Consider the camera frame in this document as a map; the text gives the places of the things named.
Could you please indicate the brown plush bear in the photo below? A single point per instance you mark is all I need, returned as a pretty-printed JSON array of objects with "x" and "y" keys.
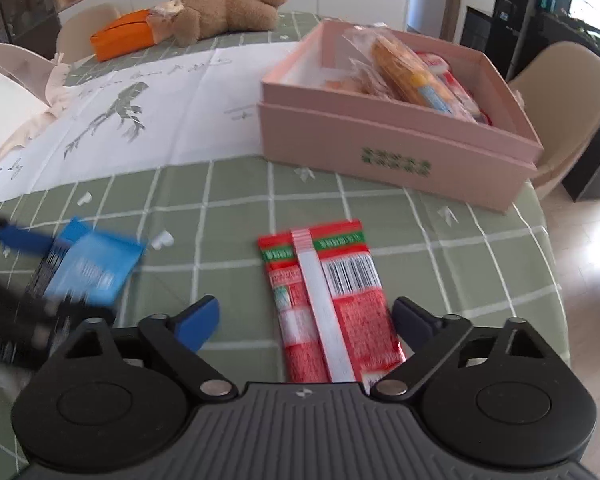
[{"x": 220, "y": 10}]

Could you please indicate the white plastic chair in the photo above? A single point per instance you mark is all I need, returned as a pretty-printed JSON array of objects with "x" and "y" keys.
[{"x": 10, "y": 60}]

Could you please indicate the red packet with white strip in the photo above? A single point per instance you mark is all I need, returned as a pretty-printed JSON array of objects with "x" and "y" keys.
[{"x": 360, "y": 320}]

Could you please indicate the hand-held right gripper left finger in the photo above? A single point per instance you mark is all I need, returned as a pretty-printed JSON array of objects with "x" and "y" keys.
[{"x": 197, "y": 322}]

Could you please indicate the black water dispenser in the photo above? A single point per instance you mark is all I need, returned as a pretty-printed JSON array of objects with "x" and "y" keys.
[{"x": 485, "y": 30}]

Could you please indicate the red barcode snack packet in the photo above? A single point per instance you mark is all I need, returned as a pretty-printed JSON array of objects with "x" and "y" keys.
[{"x": 455, "y": 85}]

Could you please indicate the orange tissue pouch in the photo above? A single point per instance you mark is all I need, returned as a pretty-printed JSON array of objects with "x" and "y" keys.
[{"x": 120, "y": 35}]

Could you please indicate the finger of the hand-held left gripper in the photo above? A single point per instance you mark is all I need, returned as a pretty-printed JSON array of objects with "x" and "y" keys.
[
  {"x": 22, "y": 238},
  {"x": 10, "y": 320}
]

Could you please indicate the long cake packet blue label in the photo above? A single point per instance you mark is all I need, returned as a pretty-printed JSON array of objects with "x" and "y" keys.
[{"x": 405, "y": 72}]

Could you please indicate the white ruffled tote bag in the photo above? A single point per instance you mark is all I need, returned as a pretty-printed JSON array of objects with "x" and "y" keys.
[{"x": 5, "y": 110}]

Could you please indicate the beige chair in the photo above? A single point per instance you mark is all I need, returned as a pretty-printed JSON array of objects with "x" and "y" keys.
[
  {"x": 570, "y": 100},
  {"x": 80, "y": 30}
]

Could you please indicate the blue snack packet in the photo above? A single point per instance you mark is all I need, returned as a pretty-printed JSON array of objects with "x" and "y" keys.
[{"x": 90, "y": 265}]

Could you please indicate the pink cardboard box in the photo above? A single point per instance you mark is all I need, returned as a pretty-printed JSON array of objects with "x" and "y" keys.
[{"x": 380, "y": 145}]

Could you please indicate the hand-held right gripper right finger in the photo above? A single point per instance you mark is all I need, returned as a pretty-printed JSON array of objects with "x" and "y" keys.
[{"x": 412, "y": 325}]

